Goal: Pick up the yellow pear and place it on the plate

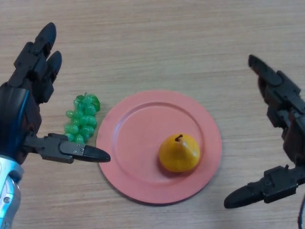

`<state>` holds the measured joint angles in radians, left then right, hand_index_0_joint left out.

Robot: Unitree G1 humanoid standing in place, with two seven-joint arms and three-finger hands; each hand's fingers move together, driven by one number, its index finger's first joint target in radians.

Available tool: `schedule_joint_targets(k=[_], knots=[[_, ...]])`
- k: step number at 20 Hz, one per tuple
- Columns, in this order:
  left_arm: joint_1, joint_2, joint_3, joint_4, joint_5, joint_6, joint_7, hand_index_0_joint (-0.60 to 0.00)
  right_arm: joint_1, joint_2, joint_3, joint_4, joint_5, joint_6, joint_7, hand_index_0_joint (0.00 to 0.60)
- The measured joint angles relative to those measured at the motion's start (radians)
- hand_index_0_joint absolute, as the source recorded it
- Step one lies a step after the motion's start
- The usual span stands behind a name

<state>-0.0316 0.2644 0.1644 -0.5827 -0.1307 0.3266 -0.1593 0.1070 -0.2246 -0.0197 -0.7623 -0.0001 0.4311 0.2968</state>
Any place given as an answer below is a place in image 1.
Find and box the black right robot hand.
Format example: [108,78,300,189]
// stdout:
[223,54,305,209]

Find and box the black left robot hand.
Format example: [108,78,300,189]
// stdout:
[0,22,112,165]

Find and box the yellow pear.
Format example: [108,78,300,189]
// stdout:
[158,134,201,173]

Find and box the pink round plate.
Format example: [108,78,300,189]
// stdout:
[96,90,222,205]

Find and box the green grape bunch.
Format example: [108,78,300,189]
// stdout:
[64,92,101,145]

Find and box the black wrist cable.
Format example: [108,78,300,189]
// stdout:
[296,193,305,229]

